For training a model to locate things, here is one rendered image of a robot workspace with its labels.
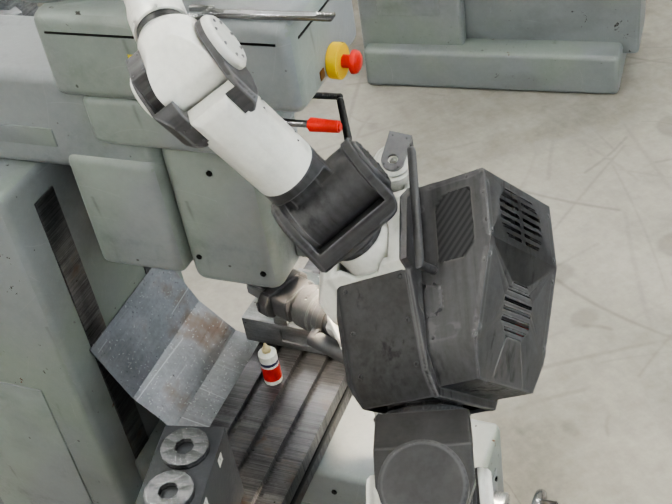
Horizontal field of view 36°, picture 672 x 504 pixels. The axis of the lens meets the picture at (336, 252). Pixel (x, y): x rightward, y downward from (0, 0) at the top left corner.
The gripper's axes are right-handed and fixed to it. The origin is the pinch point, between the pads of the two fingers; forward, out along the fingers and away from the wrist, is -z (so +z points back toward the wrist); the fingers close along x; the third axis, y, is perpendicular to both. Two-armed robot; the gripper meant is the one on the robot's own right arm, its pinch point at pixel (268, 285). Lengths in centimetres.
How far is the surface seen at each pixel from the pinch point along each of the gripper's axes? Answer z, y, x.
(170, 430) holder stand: 5.8, 8.2, 33.9
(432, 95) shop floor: -154, 122, -232
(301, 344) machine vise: -3.9, 24.9, -7.8
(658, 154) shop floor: -41, 123, -240
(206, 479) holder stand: 20.1, 8.4, 37.6
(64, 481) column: -41, 50, 41
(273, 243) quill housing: 11.3, -18.8, 4.8
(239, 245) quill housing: 6.0, -18.7, 8.4
